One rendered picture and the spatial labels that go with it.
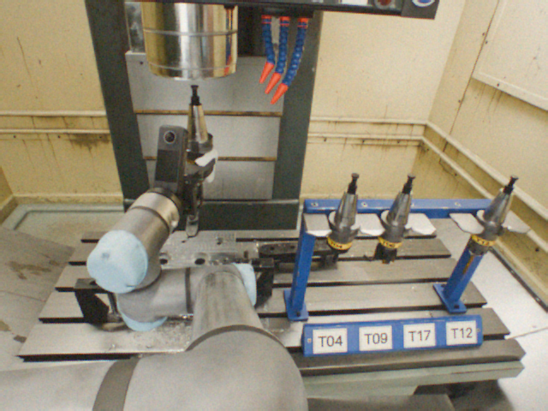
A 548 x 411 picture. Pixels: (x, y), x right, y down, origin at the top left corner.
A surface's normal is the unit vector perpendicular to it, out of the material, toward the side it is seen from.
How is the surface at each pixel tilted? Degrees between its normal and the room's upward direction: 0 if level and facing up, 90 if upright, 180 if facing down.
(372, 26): 90
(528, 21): 90
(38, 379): 34
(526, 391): 24
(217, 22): 90
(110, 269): 91
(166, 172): 60
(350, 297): 0
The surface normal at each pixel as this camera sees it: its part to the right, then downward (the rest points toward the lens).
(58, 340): 0.06, -0.83
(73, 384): -0.01, -0.98
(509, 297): -0.36, -0.75
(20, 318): 0.45, -0.76
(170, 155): -0.16, 0.05
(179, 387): 0.18, -0.94
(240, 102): 0.07, 0.54
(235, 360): 0.27, -0.96
